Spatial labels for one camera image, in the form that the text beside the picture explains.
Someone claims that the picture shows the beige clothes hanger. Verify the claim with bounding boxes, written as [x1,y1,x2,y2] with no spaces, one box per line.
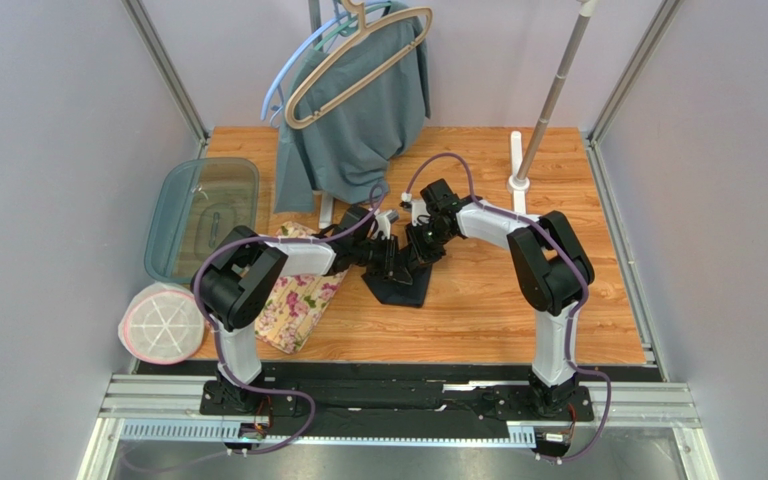
[280,1,433,130]

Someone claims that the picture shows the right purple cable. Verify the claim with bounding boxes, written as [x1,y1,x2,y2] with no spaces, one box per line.
[402,152,613,465]

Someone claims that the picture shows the purple cable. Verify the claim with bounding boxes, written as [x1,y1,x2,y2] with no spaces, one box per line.
[192,182,389,457]
[402,152,613,465]

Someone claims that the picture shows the black paper napkin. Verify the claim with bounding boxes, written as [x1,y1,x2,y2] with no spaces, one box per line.
[361,266,432,308]

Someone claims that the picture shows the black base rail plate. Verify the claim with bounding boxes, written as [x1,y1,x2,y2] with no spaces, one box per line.
[195,361,604,441]

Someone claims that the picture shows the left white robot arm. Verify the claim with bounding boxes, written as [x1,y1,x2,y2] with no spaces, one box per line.
[190,206,399,415]

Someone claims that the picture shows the grey-green hanging shirt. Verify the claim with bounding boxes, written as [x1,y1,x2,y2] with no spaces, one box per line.
[273,18,431,213]

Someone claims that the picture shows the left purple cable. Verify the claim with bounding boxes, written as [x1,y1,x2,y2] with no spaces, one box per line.
[192,182,389,457]

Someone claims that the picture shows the white pink mesh basket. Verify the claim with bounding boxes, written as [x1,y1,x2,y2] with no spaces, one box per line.
[117,282,210,365]

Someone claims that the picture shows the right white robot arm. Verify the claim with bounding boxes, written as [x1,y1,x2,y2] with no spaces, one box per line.
[400,180,594,418]

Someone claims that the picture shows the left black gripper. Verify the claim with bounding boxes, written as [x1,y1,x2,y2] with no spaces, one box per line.
[351,234,413,285]

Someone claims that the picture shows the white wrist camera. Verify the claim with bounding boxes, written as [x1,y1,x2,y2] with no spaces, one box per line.
[400,192,430,225]
[372,209,400,239]

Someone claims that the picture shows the clear teal container lid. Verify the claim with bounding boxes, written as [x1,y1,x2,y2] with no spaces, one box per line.
[144,157,260,284]

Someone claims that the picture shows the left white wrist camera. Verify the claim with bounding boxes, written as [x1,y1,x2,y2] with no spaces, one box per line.
[372,209,400,239]

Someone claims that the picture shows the grey pole white base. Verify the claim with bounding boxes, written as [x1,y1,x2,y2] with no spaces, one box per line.
[507,0,599,214]

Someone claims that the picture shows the floral fabric tray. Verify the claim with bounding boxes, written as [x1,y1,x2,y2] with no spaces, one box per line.
[250,221,352,355]

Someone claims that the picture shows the light blue clothes hanger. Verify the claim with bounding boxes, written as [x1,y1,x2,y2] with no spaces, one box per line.
[260,1,361,129]

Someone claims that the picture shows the white garment rack base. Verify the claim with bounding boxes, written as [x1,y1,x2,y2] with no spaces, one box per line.
[318,192,335,229]

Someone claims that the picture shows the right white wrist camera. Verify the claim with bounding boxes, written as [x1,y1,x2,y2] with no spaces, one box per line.
[400,192,430,225]

